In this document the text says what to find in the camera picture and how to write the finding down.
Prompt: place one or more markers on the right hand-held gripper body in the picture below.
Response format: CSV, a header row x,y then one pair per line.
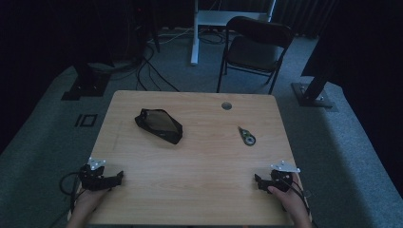
x,y
282,177

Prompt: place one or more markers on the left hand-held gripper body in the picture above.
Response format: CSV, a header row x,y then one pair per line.
x,y
92,177

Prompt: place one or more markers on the person's left hand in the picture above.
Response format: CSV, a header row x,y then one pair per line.
x,y
88,198

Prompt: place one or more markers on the person's right hand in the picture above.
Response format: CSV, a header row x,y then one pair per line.
x,y
290,201

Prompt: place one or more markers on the black mesh pouch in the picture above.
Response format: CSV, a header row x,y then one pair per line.
x,y
160,125

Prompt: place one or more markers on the black metal stand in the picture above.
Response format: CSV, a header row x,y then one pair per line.
x,y
87,84
312,95

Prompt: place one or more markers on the black folding chair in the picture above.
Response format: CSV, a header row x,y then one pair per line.
x,y
253,53

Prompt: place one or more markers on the white desk frame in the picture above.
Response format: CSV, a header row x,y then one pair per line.
x,y
202,19

